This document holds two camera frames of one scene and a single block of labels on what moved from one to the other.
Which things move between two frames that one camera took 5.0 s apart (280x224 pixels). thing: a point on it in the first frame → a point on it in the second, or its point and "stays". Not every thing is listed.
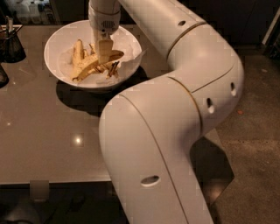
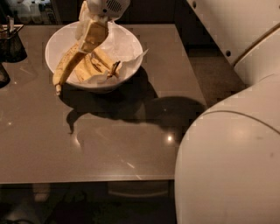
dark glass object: x=3 y=77 stays
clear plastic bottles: x=38 y=12 stays
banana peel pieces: x=92 y=64 → x=73 y=56
